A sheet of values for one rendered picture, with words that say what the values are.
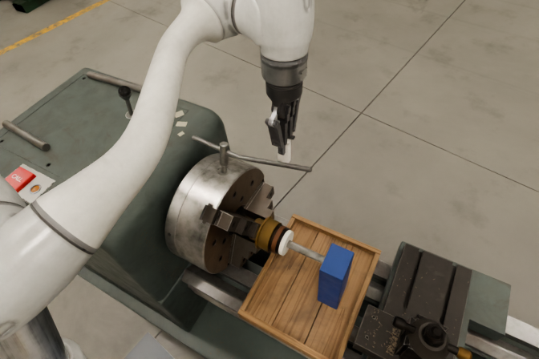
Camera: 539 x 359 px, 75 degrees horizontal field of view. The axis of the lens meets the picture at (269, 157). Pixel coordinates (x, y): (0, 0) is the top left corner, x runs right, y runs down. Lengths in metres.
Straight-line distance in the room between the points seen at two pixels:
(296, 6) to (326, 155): 1.99
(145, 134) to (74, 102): 0.76
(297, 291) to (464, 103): 2.35
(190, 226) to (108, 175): 0.43
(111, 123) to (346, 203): 1.59
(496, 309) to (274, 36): 0.91
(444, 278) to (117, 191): 0.88
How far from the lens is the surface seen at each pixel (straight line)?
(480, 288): 1.19
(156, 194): 0.94
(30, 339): 0.86
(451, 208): 2.45
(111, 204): 0.50
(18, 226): 0.51
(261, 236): 0.94
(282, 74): 0.67
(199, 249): 0.91
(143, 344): 1.32
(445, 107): 3.06
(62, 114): 1.25
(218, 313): 1.49
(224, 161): 0.89
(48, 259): 0.49
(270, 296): 1.12
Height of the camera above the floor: 1.94
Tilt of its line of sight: 50 degrees down
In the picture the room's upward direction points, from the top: 7 degrees counter-clockwise
